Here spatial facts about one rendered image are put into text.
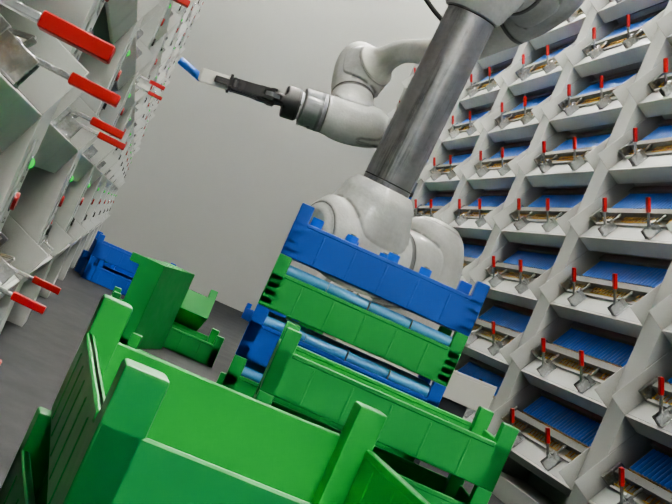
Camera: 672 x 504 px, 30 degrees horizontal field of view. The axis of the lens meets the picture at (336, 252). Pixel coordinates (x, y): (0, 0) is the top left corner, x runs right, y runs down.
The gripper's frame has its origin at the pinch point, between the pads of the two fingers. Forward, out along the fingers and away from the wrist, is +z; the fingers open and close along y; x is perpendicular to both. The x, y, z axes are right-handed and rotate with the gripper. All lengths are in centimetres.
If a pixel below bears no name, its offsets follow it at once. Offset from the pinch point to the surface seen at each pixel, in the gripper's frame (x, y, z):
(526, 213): 0, 88, -106
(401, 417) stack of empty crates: -48, -142, -27
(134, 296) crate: -52, -4, 3
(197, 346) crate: -62, 30, -16
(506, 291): -26, 67, -101
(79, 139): -26, -113, 19
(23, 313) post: -58, -43, 23
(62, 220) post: -39, -43, 21
